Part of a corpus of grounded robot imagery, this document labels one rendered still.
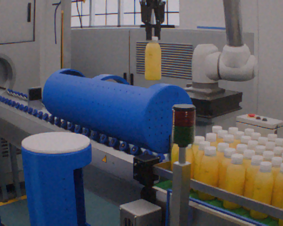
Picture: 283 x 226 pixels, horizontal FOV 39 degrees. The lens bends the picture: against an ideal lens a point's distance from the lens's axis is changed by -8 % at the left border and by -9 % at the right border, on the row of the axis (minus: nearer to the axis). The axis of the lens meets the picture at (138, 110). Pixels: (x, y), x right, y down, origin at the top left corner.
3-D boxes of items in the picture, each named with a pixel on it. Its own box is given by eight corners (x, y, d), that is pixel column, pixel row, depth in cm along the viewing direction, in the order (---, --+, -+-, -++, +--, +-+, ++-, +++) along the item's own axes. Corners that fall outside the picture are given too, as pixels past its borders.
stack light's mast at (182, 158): (182, 158, 121) (184, 102, 118) (198, 162, 116) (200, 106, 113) (165, 162, 117) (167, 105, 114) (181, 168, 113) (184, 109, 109)
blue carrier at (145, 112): (84, 115, 250) (84, 66, 245) (193, 148, 184) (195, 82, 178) (42, 120, 233) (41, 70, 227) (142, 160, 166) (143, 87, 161)
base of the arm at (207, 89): (196, 86, 257) (196, 77, 256) (226, 91, 242) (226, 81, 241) (177, 90, 244) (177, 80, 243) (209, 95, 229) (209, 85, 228)
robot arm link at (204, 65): (197, 78, 251) (197, 42, 247) (226, 80, 243) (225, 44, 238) (187, 82, 238) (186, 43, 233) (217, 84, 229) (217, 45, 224)
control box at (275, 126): (247, 135, 183) (249, 112, 181) (282, 143, 168) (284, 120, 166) (234, 139, 177) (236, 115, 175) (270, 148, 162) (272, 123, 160)
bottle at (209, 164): (201, 192, 146) (204, 148, 142) (218, 194, 143) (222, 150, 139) (194, 199, 140) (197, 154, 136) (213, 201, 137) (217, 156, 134)
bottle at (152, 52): (147, 77, 181) (147, 40, 178) (163, 79, 179) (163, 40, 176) (142, 80, 175) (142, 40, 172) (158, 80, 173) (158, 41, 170)
